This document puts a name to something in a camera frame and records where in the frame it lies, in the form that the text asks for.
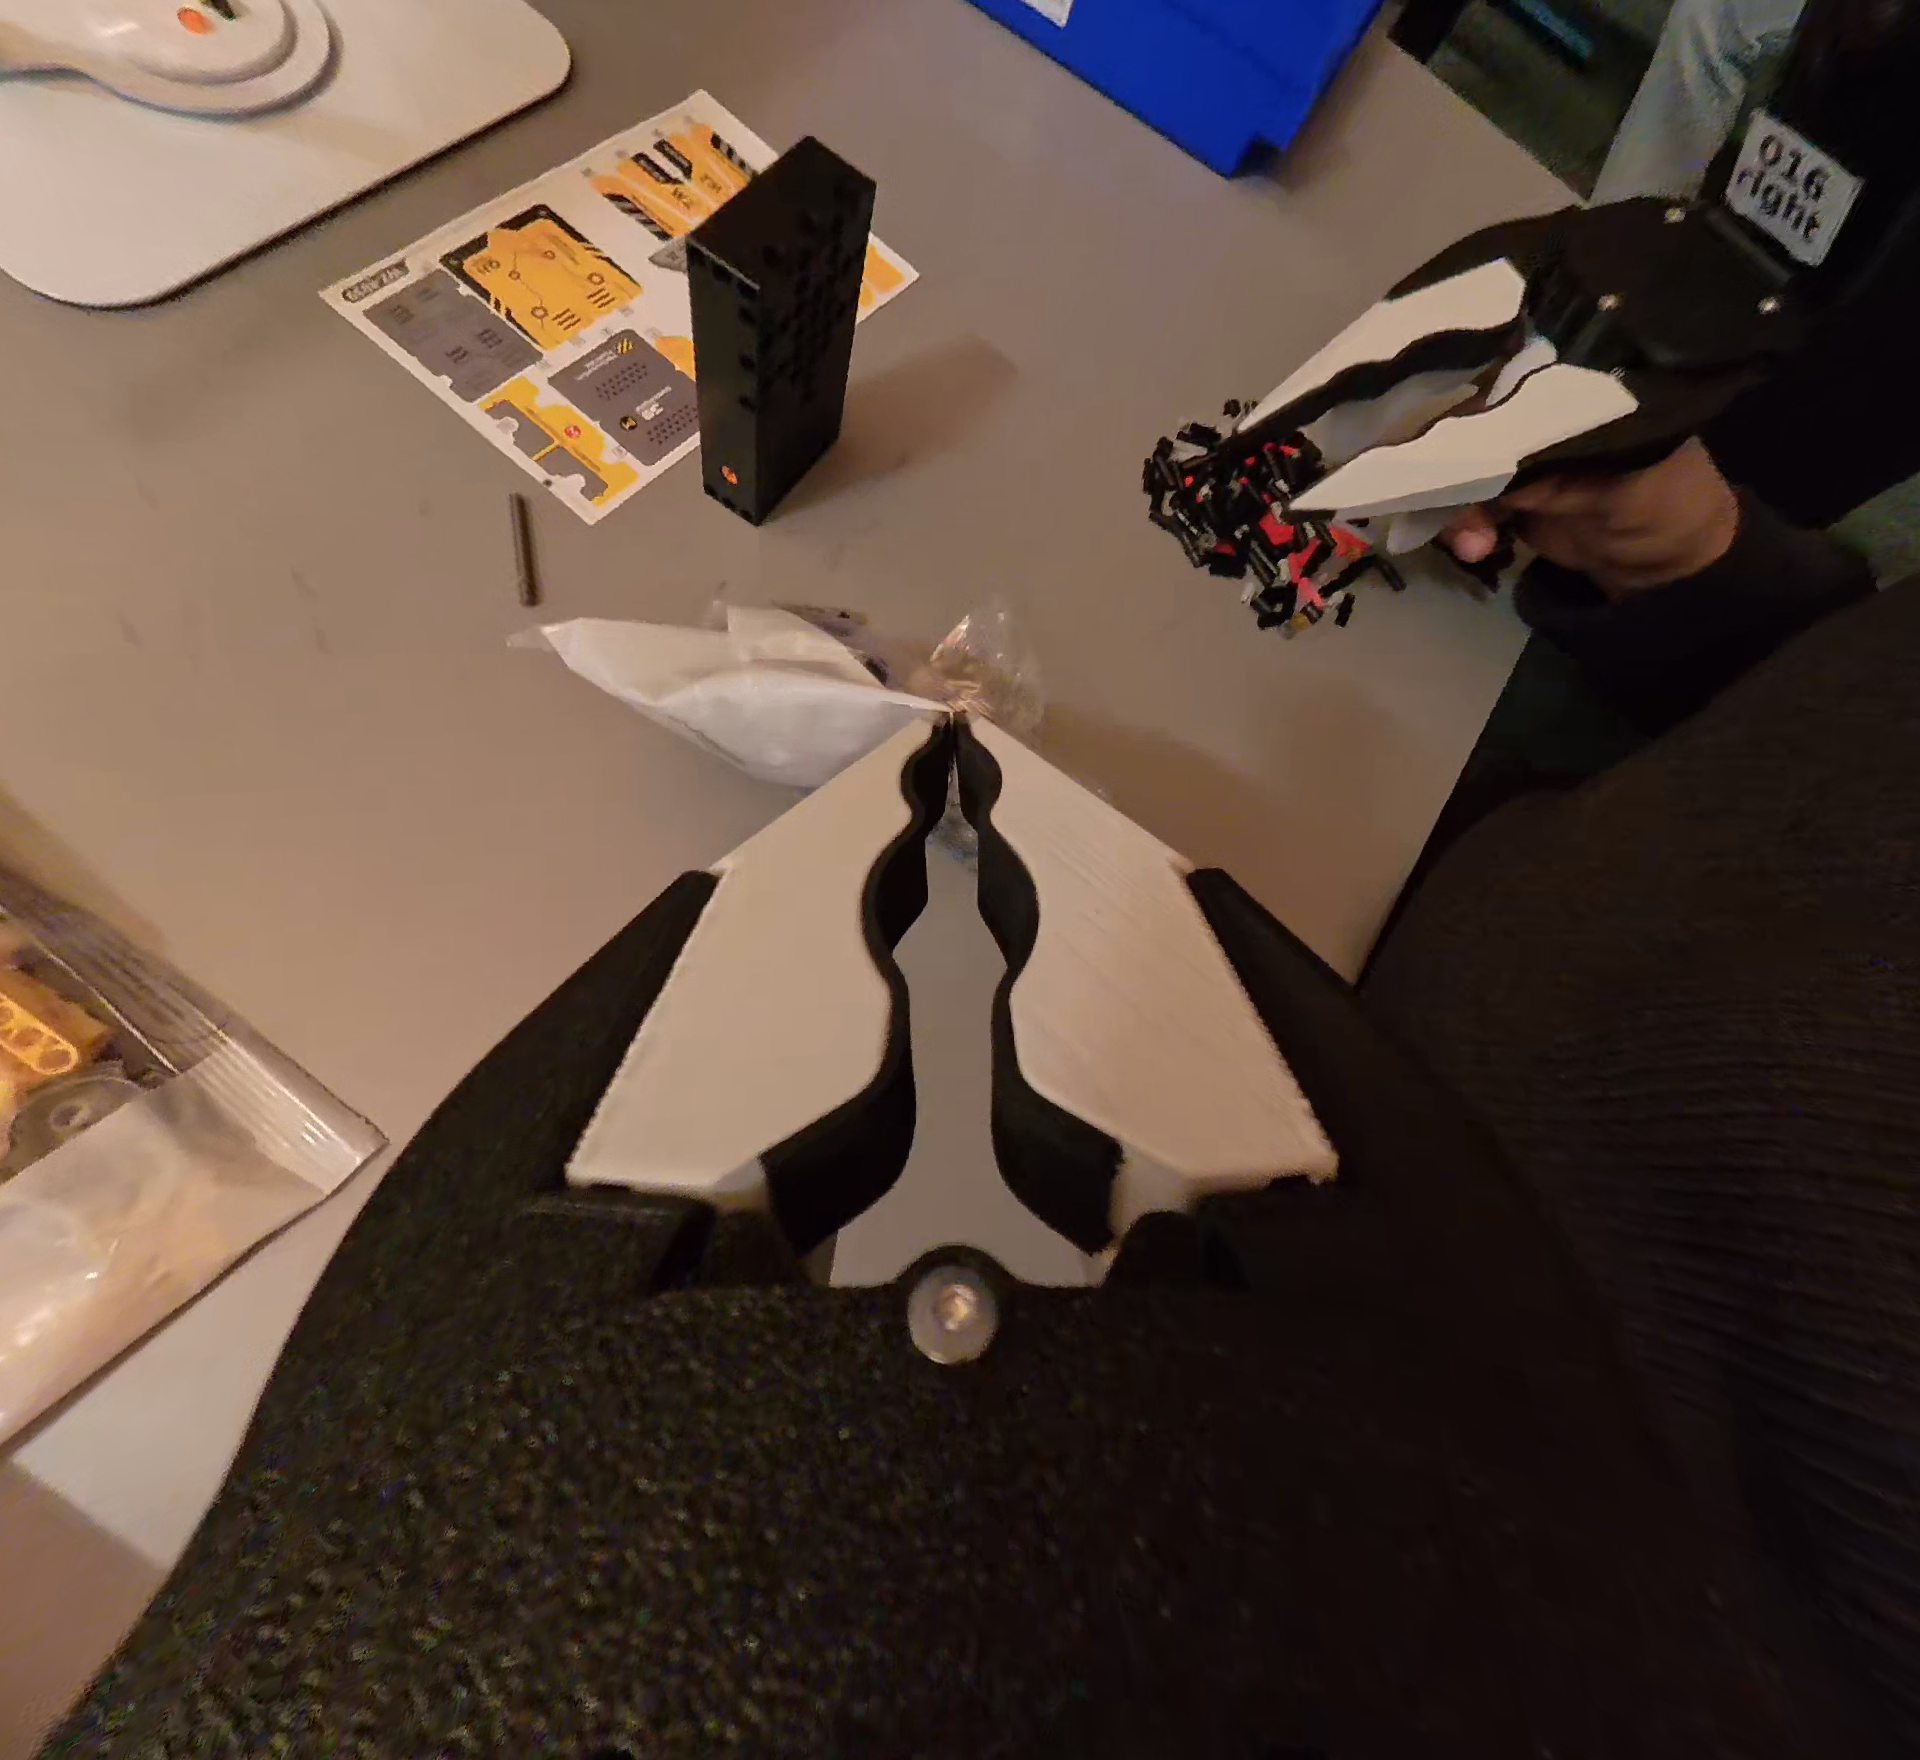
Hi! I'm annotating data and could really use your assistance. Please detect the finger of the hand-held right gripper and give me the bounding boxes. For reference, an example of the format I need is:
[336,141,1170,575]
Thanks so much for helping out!
[1237,261,1534,442]
[1287,366,1640,517]

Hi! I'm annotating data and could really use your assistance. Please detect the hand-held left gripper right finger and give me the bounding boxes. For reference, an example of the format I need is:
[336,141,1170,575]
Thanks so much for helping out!
[957,718,1342,1258]

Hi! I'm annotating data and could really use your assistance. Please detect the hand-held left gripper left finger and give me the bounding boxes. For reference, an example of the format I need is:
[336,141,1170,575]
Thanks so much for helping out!
[565,718,955,1258]

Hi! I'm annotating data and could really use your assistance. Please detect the pile of black red pins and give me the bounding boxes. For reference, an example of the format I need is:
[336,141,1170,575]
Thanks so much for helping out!
[1144,397,1411,638]

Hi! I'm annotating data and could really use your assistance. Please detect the small clear parts bag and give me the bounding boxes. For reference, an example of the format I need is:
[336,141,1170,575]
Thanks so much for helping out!
[511,596,1053,863]

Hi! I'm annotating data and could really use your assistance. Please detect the person's right hand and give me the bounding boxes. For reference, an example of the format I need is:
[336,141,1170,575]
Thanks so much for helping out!
[1432,437,1745,594]

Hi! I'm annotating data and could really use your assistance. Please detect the black perforated block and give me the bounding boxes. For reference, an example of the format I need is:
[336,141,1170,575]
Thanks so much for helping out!
[687,136,880,529]

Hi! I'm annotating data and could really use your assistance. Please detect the clear bag of yellow beams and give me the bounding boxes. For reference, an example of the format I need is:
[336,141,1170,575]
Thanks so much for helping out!
[0,785,389,1448]

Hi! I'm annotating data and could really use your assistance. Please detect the yellow sticker sheet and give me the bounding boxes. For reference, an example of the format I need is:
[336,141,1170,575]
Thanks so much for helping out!
[319,86,921,527]

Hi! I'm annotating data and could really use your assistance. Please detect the white book stand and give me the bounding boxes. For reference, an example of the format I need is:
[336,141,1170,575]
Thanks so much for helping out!
[0,0,575,310]

